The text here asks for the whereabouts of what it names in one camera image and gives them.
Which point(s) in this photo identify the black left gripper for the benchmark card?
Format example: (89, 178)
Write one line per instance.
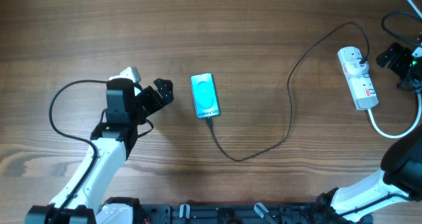
(166, 95)

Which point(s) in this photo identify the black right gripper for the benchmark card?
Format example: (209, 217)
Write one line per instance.
(397, 64)

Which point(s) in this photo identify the blue Galaxy smartphone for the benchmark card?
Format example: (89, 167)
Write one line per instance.
(204, 95)

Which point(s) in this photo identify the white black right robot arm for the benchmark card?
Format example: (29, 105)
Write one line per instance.
(399, 176)

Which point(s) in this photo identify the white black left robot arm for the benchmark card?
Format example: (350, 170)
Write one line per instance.
(110, 144)

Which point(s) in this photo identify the white USB charger adapter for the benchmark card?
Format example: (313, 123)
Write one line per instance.
(355, 68)

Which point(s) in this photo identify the white power strip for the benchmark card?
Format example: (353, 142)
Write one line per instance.
(361, 87)

